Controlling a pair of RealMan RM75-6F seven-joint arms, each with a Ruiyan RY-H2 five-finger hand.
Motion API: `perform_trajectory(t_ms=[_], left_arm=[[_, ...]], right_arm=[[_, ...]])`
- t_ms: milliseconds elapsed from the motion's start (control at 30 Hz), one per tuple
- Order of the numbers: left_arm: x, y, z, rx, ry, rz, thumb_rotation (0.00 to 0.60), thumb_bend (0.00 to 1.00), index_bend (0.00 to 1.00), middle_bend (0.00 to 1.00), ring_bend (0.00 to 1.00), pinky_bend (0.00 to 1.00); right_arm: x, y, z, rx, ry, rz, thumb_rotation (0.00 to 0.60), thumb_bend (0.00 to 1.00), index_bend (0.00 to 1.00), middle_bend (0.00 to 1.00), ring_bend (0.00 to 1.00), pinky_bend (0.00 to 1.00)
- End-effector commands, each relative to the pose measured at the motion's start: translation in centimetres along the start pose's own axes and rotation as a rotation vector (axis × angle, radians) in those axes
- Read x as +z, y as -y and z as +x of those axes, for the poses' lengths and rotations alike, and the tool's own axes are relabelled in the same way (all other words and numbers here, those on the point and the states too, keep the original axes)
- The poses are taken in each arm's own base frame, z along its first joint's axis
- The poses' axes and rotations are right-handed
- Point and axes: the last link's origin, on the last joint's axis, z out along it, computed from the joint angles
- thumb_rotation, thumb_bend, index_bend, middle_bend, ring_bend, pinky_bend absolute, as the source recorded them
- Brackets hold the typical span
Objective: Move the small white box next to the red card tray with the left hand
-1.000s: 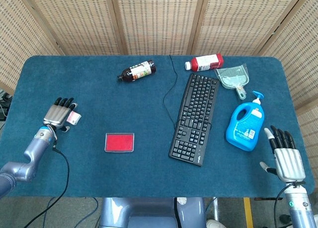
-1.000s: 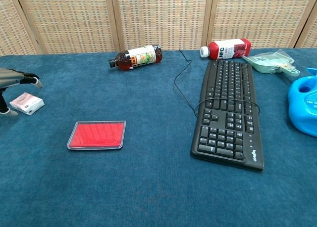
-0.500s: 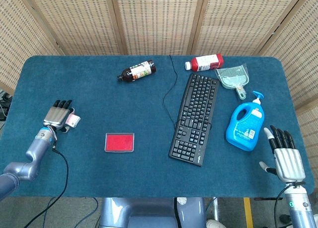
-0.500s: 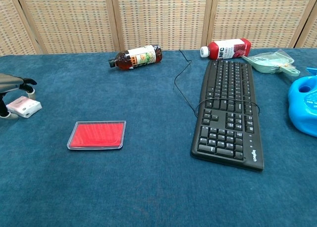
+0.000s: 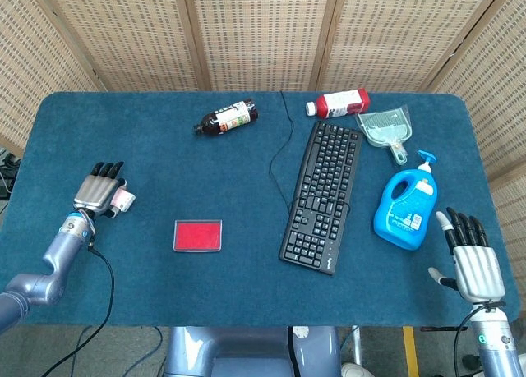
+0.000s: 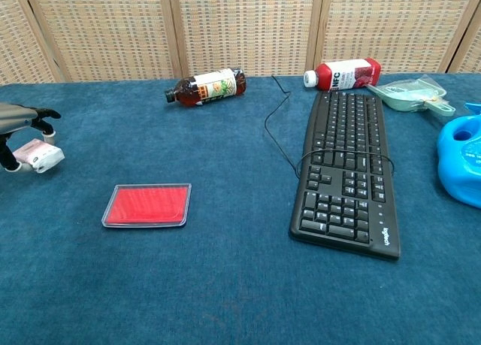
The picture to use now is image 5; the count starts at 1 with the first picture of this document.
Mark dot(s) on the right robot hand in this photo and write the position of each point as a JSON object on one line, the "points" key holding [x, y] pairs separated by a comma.
{"points": [[472, 266]]}

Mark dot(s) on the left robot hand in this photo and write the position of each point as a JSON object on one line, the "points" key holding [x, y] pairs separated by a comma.
{"points": [[98, 190]]}

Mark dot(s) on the small pink-white box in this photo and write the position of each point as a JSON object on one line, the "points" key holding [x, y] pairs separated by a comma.
{"points": [[125, 200]]}

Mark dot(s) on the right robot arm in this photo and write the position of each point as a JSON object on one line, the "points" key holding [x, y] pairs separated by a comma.
{"points": [[493, 344]]}

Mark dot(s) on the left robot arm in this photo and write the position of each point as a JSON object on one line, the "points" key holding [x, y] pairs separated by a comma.
{"points": [[41, 266]]}

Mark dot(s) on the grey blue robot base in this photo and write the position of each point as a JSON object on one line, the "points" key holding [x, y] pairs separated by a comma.
{"points": [[250, 352]]}

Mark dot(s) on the blue table mat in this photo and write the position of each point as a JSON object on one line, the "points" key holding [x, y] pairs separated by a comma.
{"points": [[164, 147]]}

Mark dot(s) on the blue detergent pump bottle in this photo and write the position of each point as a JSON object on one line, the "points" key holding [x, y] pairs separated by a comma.
{"points": [[407, 204]]}

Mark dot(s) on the red card pouch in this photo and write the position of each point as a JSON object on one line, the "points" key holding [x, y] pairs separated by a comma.
{"points": [[198, 236]]}

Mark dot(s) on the dark brown drink bottle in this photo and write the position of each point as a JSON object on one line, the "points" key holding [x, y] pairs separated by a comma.
{"points": [[227, 117]]}

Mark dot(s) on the white shoe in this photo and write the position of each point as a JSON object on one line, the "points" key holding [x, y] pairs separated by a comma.
{"points": [[356, 370]]}

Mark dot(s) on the clear green dustpan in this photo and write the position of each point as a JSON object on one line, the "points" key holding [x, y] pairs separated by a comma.
{"points": [[384, 130]]}

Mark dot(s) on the black computer keyboard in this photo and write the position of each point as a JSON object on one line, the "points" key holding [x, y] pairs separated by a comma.
{"points": [[322, 198]]}

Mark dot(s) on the red juice bottle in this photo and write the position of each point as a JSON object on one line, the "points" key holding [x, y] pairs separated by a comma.
{"points": [[339, 103]]}

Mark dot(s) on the woven folding screen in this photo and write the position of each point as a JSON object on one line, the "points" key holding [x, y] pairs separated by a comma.
{"points": [[263, 36]]}

